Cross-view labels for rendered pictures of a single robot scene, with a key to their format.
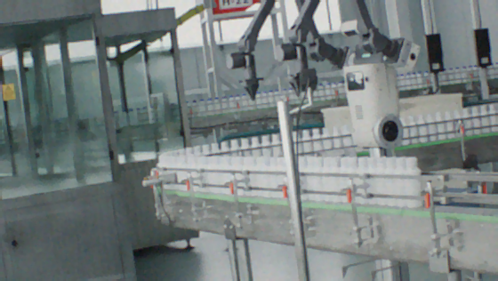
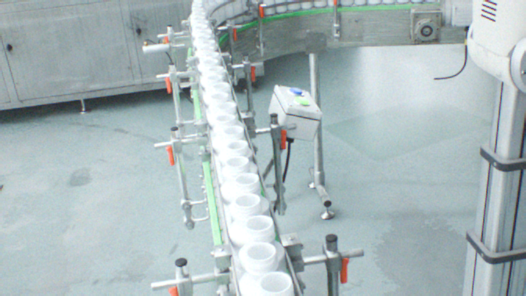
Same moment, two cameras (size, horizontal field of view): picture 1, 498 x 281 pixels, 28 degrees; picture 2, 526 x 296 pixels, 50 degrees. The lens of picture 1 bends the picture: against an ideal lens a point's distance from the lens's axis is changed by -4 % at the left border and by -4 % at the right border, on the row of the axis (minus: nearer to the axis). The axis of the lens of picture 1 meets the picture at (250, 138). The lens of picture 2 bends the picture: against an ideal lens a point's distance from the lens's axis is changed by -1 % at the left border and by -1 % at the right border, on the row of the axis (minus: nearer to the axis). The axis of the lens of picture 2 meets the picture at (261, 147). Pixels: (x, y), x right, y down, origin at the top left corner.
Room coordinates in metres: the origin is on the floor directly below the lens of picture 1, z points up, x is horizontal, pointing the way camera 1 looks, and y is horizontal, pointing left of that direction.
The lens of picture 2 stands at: (3.33, -0.45, 1.57)
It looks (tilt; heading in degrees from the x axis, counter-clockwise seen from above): 26 degrees down; 21
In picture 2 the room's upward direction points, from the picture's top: 5 degrees counter-clockwise
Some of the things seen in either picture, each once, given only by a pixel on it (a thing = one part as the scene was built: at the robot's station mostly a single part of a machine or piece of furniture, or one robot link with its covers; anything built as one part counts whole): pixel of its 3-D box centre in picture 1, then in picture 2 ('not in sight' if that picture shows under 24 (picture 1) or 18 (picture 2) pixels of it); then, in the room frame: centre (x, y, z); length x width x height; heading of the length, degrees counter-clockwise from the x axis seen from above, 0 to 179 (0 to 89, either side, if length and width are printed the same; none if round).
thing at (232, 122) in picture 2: (268, 177); (229, 157); (4.21, -0.05, 1.08); 0.06 x 0.06 x 0.17
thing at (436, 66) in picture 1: (433, 54); not in sight; (10.23, -1.97, 1.55); 0.17 x 0.15 x 0.42; 99
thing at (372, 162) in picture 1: (374, 180); not in sight; (3.53, -0.41, 1.08); 0.06 x 0.06 x 0.17
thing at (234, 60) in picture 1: (239, 54); not in sight; (4.55, 0.00, 1.61); 0.12 x 0.09 x 0.12; 120
